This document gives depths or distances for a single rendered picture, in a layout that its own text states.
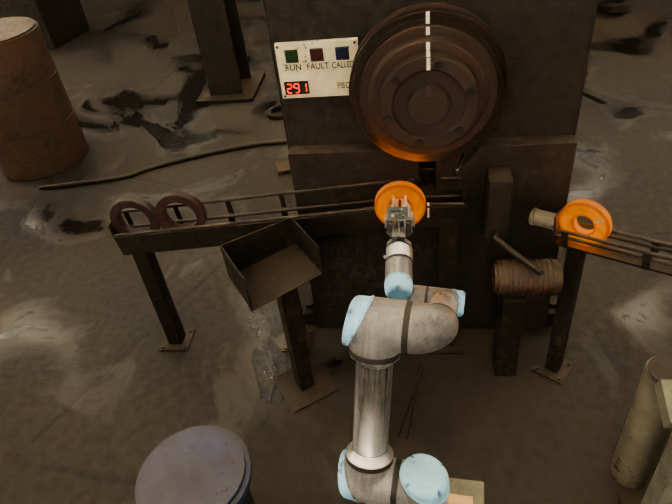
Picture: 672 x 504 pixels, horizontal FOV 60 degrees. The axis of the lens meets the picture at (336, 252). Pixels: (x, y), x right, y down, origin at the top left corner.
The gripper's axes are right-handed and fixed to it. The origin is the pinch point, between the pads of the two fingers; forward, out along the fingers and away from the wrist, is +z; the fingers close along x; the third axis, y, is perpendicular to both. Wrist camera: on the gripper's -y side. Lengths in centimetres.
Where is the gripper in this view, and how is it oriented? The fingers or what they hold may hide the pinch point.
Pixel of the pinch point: (399, 199)
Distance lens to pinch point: 181.6
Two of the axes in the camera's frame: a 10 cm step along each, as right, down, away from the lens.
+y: -1.2, -5.8, -8.1
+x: -9.9, 0.1, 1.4
